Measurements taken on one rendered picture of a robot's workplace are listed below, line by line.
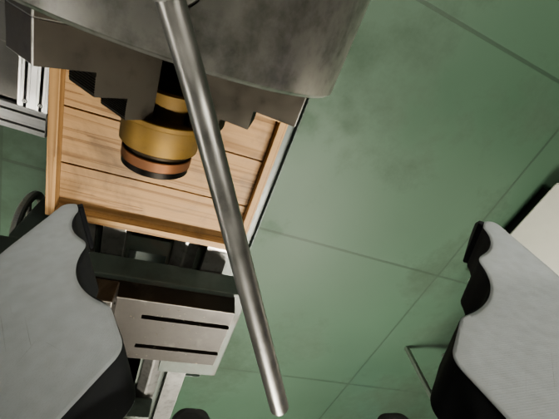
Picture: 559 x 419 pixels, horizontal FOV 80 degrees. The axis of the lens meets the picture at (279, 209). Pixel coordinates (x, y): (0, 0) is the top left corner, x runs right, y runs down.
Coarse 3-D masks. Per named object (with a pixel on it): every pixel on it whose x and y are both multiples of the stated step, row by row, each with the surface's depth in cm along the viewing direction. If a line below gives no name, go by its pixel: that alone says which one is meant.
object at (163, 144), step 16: (160, 80) 37; (160, 96) 33; (176, 96) 33; (160, 112) 33; (176, 112) 34; (128, 128) 34; (144, 128) 33; (160, 128) 33; (176, 128) 34; (128, 144) 34; (144, 144) 34; (160, 144) 34; (176, 144) 35; (192, 144) 36; (128, 160) 36; (144, 160) 35; (160, 160) 36; (176, 160) 37; (160, 176) 36; (176, 176) 38
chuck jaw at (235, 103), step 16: (208, 80) 33; (224, 80) 33; (224, 96) 33; (240, 96) 33; (256, 96) 33; (272, 96) 33; (288, 96) 33; (224, 112) 34; (240, 112) 34; (272, 112) 34; (288, 112) 33
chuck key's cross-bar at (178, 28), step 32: (192, 32) 13; (192, 64) 14; (192, 96) 14; (192, 128) 15; (224, 160) 16; (224, 192) 16; (224, 224) 16; (256, 288) 18; (256, 320) 18; (256, 352) 19
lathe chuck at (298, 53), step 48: (48, 0) 18; (96, 0) 18; (144, 0) 18; (240, 0) 19; (288, 0) 20; (336, 0) 23; (144, 48) 19; (240, 48) 21; (288, 48) 22; (336, 48) 26
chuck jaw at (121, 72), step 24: (24, 24) 22; (48, 24) 22; (24, 48) 23; (48, 48) 23; (72, 48) 24; (96, 48) 26; (120, 48) 27; (72, 72) 28; (96, 72) 27; (120, 72) 28; (144, 72) 30; (96, 96) 28; (120, 96) 29; (144, 96) 31
